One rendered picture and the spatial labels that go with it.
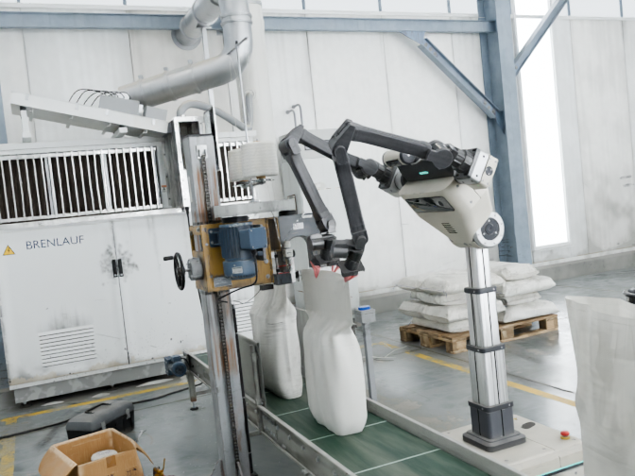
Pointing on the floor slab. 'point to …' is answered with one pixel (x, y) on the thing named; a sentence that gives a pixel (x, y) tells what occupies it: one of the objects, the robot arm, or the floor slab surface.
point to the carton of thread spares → (58, 465)
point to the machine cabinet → (98, 263)
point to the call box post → (369, 361)
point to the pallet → (456, 342)
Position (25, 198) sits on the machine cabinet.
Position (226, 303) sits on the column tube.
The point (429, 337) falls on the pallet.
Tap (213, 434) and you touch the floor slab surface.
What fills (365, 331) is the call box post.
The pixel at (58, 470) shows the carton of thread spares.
